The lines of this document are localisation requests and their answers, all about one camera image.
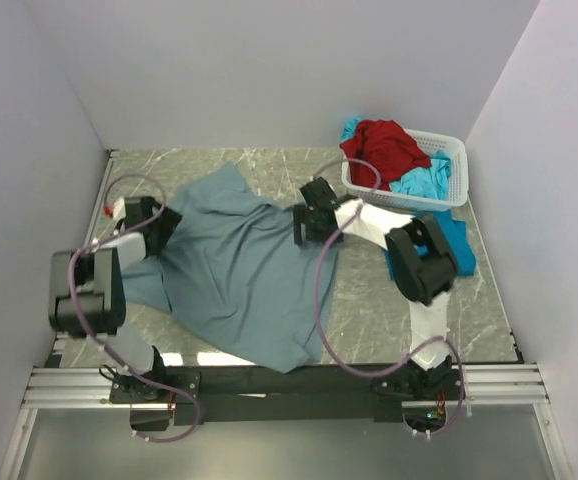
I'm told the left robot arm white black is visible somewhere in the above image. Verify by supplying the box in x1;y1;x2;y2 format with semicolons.
48;196;182;401

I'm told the grey blue t shirt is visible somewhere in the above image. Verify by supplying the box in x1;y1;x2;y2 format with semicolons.
123;163;338;373

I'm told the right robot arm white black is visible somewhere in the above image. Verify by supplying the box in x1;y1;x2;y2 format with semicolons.
293;177;458;398

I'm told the red t shirt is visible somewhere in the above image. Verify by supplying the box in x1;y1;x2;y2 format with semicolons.
340;120;432;191

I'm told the light turquoise t shirt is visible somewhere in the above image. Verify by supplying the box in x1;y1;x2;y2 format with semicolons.
341;117;452;200

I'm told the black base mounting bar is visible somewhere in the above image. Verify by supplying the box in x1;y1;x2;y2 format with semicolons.
98;361;460;432

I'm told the folded teal t shirt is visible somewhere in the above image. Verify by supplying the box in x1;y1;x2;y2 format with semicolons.
382;208;477;281

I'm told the white plastic laundry basket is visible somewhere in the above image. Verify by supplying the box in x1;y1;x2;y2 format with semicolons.
341;129;469;211

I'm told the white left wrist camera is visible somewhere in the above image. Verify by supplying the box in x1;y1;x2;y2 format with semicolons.
103;197;126;221

